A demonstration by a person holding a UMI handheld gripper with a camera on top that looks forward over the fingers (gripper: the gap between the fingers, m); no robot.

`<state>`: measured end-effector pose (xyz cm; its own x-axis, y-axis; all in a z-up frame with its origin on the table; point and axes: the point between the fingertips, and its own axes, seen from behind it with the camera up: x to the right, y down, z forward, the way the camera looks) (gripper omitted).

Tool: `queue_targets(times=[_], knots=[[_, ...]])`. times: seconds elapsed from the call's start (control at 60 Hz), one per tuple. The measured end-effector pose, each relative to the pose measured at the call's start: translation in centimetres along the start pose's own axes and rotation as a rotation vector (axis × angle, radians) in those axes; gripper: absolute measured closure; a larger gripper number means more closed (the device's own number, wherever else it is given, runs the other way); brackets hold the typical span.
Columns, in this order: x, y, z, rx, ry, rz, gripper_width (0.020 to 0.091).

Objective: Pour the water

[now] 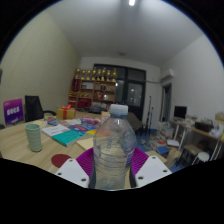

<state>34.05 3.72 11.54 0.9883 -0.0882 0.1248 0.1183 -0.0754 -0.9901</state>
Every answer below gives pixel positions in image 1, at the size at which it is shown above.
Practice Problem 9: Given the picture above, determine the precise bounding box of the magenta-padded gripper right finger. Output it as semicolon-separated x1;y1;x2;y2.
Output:
129;147;173;188

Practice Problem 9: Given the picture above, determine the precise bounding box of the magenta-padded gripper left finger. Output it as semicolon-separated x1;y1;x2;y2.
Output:
54;147;96;189

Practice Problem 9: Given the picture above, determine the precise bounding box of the clear plastic water bottle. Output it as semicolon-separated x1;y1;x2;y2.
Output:
88;103;138;191

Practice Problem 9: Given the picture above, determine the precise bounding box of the beige cardboard box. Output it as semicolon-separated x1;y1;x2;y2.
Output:
76;137;95;152

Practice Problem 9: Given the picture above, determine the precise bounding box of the teal book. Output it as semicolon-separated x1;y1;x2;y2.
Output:
51;129;86;148

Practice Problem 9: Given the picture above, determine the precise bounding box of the white book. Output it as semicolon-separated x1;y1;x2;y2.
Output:
40;123;71;138

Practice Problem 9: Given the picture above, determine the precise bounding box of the pale green cup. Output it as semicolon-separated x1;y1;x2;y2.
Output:
24;123;43;153

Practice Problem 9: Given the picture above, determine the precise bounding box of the white round stool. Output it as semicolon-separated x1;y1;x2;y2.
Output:
191;151;211;166

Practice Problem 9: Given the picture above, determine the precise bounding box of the grey armchair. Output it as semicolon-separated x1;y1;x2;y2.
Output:
126;111;143;133

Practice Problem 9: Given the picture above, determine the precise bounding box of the yellow gift box red ribbon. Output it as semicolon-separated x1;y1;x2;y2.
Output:
56;104;77;121

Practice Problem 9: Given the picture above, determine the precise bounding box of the cluttered wooden side desk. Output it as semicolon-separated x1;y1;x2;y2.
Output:
168;118;224;161

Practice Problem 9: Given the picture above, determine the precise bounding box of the black computer monitor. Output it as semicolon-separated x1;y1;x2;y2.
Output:
173;105;188;121

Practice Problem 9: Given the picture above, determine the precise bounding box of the orange standing card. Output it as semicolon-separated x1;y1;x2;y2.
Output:
100;110;111;125

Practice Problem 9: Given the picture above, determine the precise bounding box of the black office chair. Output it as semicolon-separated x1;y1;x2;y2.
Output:
24;95;57;123

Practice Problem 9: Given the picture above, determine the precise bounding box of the dark framed glass door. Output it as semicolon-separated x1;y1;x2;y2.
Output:
93;63;147;121

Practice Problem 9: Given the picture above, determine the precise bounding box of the wooden shelf unit with trophies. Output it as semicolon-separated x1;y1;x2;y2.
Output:
67;66;118;113

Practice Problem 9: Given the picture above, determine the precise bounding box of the purple sign board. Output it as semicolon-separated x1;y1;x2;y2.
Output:
3;98;25;126

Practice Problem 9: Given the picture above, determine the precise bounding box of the white air conditioner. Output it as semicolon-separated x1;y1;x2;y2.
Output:
159;68;176;84

